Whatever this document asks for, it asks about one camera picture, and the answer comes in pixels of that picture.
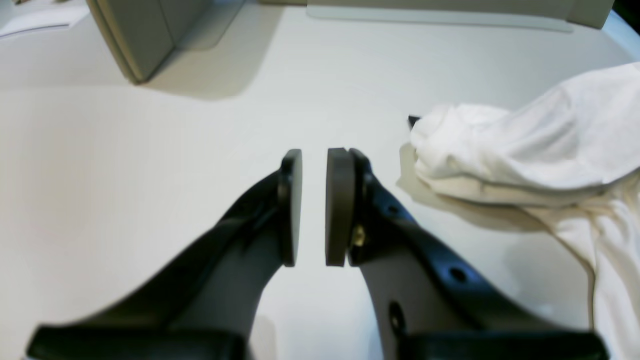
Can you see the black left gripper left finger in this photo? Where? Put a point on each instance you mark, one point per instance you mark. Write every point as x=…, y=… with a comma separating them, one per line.
x=202, y=305

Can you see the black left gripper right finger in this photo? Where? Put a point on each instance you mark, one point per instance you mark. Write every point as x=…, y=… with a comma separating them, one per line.
x=429, y=302

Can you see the white t-shirt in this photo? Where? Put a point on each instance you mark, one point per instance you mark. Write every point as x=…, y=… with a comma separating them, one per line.
x=569, y=158

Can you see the grey open storage box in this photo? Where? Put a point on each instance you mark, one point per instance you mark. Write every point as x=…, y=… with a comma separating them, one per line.
x=143, y=34

